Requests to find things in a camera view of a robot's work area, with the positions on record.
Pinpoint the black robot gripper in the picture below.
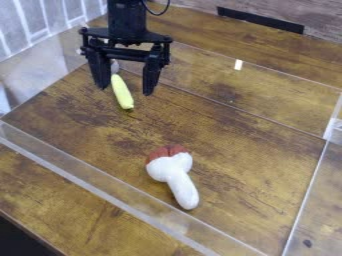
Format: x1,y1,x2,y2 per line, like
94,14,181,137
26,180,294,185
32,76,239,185
86,0,173,96

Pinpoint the green spoon with metal bowl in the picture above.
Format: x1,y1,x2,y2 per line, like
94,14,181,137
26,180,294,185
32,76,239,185
111,60,135,110

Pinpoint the white plush mushroom toy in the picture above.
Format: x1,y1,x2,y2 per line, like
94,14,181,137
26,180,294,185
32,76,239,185
146,144,199,210

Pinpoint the clear acrylic corner bracket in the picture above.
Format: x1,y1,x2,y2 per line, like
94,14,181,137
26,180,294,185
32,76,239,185
78,26,110,56

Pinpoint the clear acrylic enclosure wall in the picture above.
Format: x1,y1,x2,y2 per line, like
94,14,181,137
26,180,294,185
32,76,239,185
0,20,342,256

